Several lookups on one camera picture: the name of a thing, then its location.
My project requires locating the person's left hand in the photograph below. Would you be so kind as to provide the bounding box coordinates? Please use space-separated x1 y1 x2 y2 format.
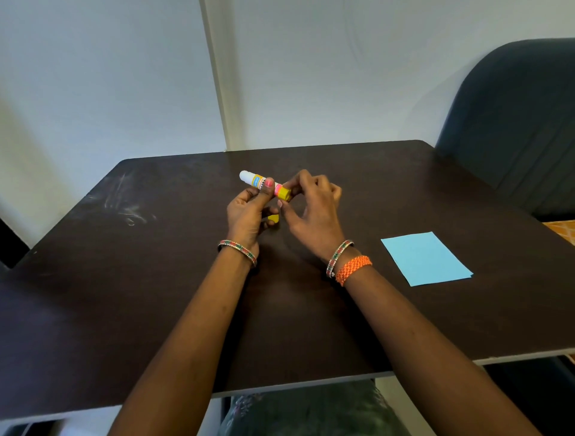
226 178 280 260

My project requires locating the person's right hand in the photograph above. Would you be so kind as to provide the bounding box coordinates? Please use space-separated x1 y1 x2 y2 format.
277 169 358 264

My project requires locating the white glue stick yellow base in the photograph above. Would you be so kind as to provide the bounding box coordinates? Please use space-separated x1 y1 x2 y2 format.
239 170 292 201

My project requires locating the person's left forearm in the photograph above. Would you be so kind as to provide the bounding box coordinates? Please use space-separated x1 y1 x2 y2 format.
108 248 257 436

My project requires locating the person's right forearm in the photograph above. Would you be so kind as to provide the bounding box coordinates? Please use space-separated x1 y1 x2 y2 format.
341 264 542 436

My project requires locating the beaded bangle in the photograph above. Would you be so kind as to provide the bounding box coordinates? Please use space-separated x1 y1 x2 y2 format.
326 239 355 279
217 239 258 269

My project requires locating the light blue paper sheet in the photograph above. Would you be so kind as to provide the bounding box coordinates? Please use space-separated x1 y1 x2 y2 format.
380 231 474 287

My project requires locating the person's dark patterned clothing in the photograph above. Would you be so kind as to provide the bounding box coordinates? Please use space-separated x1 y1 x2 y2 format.
218 379 412 436

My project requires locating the dark blue upholstered chair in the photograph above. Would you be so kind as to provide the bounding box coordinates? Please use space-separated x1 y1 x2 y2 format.
434 38 575 222

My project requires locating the black furniture piece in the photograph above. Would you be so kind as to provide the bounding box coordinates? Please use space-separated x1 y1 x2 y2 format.
0 217 31 271

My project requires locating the orange patterned cloth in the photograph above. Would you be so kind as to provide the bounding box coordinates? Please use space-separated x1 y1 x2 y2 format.
543 219 575 246

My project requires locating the orange braided thread bracelet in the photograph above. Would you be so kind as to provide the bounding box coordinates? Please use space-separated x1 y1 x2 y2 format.
335 255 373 287

